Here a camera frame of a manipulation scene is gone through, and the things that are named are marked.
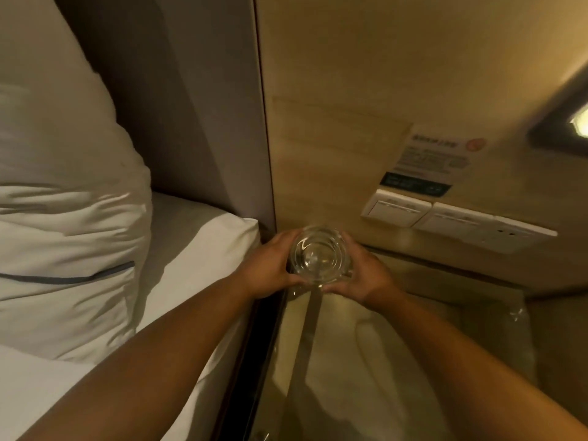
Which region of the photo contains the white wall socket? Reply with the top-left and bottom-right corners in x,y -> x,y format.
478,216 -> 558,254

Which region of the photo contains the white bed sheet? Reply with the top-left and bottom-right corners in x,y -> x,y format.
0,192 -> 262,441

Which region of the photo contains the glass-topped nightstand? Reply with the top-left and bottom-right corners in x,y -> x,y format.
209,245 -> 588,441

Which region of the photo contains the grey padded headboard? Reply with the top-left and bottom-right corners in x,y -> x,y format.
51,0 -> 276,230

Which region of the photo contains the white notice sticker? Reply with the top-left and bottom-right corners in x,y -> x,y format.
393,125 -> 488,185

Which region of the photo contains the person's right hand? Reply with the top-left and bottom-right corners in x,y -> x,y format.
320,234 -> 406,312

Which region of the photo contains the person's left hand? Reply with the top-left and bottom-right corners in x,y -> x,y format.
239,230 -> 310,301

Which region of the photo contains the person's left forearm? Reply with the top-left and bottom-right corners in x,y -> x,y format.
18,271 -> 258,441

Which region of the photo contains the white double wall switch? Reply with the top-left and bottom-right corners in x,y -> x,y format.
412,202 -> 496,242

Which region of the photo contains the white pillow with blue piping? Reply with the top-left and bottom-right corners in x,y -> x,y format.
0,0 -> 153,364

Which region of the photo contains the person's right forearm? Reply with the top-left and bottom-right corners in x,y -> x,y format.
374,291 -> 588,441

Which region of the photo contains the clear drinking glass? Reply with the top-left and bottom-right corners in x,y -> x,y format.
288,226 -> 354,286

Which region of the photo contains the recessed wall lamp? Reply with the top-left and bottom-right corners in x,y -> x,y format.
526,64 -> 588,157

